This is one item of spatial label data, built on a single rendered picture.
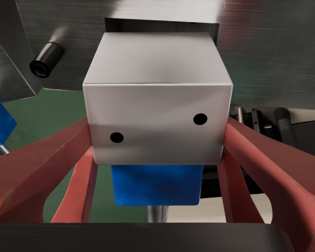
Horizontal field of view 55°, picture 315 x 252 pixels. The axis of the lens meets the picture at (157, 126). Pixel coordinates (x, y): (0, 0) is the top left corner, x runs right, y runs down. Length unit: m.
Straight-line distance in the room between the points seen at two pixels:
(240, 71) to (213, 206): 0.35
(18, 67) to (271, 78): 0.17
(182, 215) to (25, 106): 1.21
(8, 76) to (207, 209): 0.34
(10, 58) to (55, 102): 1.25
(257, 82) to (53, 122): 1.46
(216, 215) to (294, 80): 0.33
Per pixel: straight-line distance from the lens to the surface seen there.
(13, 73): 0.24
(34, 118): 1.62
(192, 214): 0.48
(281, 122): 0.91
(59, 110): 1.51
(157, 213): 0.17
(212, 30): 0.18
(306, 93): 0.17
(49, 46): 0.16
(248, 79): 0.16
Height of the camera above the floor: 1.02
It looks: 46 degrees down
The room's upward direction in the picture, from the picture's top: 169 degrees counter-clockwise
